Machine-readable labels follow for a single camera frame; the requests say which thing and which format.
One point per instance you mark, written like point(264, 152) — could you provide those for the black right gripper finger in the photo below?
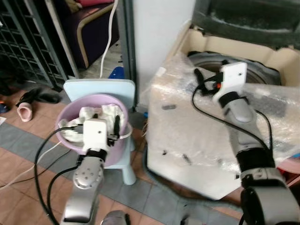
point(198, 76)

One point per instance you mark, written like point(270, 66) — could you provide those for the grey robot left leg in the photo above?
point(115, 219)

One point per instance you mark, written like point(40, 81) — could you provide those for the grey door frame post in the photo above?
point(125, 51)

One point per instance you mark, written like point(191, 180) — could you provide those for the purple plastic basin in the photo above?
point(117, 150)

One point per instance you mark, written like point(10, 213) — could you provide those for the clear bubble wrap sheet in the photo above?
point(178, 98)

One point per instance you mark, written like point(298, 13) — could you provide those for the black shoe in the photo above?
point(44, 96)

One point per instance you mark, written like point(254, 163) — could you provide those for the pink plastic tub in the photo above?
point(289, 165)

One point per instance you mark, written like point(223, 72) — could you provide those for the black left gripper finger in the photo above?
point(117, 125)
point(96, 115)

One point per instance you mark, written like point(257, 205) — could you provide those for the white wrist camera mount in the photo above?
point(96, 135)
point(233, 77)

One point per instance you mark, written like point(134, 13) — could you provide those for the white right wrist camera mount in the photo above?
point(233, 77)

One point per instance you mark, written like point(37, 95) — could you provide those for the white crumpled clothes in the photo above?
point(110, 115)

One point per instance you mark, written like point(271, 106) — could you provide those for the dark metal grille gate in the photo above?
point(23, 42)

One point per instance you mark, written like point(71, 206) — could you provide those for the pink slipper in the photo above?
point(24, 113)

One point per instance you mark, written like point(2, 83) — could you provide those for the dark grey washer lid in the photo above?
point(243, 18)

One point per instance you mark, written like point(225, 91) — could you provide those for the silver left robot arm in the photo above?
point(86, 180)

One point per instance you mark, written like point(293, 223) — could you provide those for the small blue plastic object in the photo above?
point(117, 73)

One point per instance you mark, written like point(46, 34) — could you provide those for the beige top-load washing machine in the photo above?
point(187, 159)

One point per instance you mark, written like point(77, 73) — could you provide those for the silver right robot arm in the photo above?
point(240, 122)

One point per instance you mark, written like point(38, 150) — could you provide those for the grey washer drum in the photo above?
point(260, 72)

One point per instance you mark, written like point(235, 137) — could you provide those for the light blue plastic stool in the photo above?
point(79, 89)

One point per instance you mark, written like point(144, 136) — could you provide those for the dark purple armchair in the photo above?
point(91, 33)

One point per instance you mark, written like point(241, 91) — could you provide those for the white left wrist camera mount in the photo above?
point(96, 135)

